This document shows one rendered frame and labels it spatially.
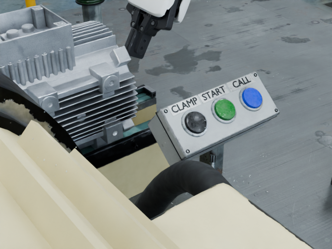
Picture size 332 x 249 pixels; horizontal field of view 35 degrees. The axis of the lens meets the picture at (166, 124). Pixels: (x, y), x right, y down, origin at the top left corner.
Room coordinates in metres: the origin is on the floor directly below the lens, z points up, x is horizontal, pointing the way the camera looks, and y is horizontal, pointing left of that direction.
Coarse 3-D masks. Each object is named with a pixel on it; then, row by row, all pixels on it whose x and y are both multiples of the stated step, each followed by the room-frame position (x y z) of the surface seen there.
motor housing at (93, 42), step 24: (96, 24) 0.80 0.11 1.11; (96, 48) 0.75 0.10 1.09; (72, 72) 0.70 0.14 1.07; (120, 72) 0.73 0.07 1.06; (72, 96) 0.67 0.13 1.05; (96, 96) 0.68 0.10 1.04; (120, 96) 0.71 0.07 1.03; (72, 120) 0.66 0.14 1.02; (96, 120) 0.68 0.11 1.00; (120, 120) 0.71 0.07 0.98
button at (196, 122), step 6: (192, 114) 0.57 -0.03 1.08; (198, 114) 0.57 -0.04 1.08; (186, 120) 0.56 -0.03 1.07; (192, 120) 0.56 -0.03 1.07; (198, 120) 0.57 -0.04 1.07; (204, 120) 0.57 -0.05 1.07; (186, 126) 0.56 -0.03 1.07; (192, 126) 0.56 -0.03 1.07; (198, 126) 0.56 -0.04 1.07; (204, 126) 0.56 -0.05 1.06; (192, 132) 0.56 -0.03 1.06; (198, 132) 0.55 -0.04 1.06
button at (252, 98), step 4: (248, 88) 0.63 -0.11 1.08; (252, 88) 0.64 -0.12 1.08; (244, 92) 0.63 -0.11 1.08; (248, 92) 0.63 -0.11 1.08; (252, 92) 0.63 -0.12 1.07; (256, 92) 0.63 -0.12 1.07; (244, 96) 0.62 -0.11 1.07; (248, 96) 0.62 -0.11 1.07; (252, 96) 0.62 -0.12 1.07; (256, 96) 0.63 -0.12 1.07; (260, 96) 0.63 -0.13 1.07; (244, 100) 0.62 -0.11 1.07; (248, 100) 0.62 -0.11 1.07; (252, 100) 0.62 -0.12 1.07; (256, 100) 0.62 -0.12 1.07; (260, 100) 0.62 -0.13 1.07; (248, 104) 0.61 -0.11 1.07; (252, 104) 0.61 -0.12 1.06; (256, 104) 0.62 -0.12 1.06; (260, 104) 0.62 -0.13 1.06
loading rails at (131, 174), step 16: (144, 96) 0.89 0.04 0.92; (144, 112) 0.88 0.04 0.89; (144, 128) 0.78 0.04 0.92; (112, 144) 0.72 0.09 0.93; (128, 144) 0.73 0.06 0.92; (144, 144) 0.75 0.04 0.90; (96, 160) 0.70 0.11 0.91; (112, 160) 0.71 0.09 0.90; (128, 160) 0.73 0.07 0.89; (144, 160) 0.75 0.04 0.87; (160, 160) 0.77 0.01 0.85; (112, 176) 0.71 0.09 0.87; (128, 176) 0.73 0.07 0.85; (144, 176) 0.75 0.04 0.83; (128, 192) 0.73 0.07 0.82
